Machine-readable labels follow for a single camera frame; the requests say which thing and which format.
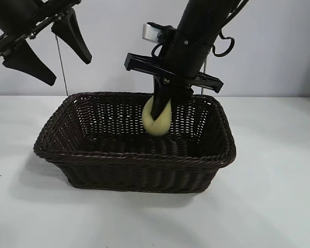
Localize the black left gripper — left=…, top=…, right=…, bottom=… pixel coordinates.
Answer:
left=0, top=0, right=93, bottom=87

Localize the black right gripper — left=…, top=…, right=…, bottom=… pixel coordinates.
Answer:
left=123, top=28, right=225, bottom=122

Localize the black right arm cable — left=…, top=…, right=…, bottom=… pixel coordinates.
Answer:
left=213, top=0, right=249, bottom=58

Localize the pale yellow egg yolk pastry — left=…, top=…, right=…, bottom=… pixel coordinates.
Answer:
left=142, top=96, right=172, bottom=137

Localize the dark brown woven basket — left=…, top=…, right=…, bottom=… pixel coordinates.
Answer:
left=32, top=90, right=235, bottom=194

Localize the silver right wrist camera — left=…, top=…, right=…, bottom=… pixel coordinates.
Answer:
left=142, top=22, right=164, bottom=42

